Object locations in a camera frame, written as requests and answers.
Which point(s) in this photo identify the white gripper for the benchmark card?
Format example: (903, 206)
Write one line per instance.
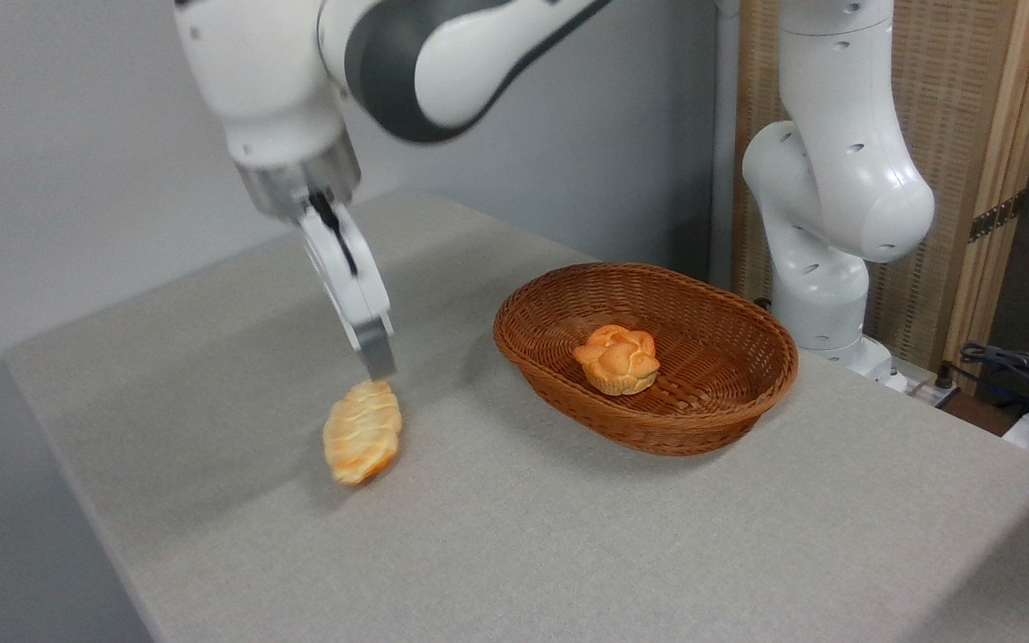
(358, 290)

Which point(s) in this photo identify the pale braided bread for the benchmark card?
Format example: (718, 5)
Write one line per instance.
(363, 433)

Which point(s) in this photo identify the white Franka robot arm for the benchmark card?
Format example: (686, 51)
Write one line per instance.
(854, 179)

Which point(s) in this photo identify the round orange bread roll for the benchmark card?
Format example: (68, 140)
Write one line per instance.
(617, 359)

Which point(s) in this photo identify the brown woven wicker basket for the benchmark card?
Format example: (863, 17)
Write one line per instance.
(720, 384)

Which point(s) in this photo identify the dark metal screen hinge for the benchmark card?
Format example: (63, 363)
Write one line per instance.
(997, 217)

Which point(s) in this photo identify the wooden rattan folding screen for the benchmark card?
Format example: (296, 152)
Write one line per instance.
(970, 107)

